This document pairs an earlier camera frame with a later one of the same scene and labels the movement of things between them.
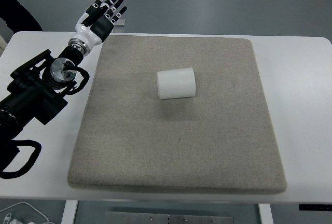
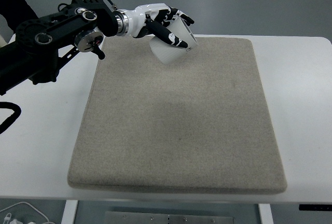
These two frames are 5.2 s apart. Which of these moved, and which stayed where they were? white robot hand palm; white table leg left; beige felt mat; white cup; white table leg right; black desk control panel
Moved: white robot hand palm; white cup
Stayed: beige felt mat; black desk control panel; white table leg right; white table leg left
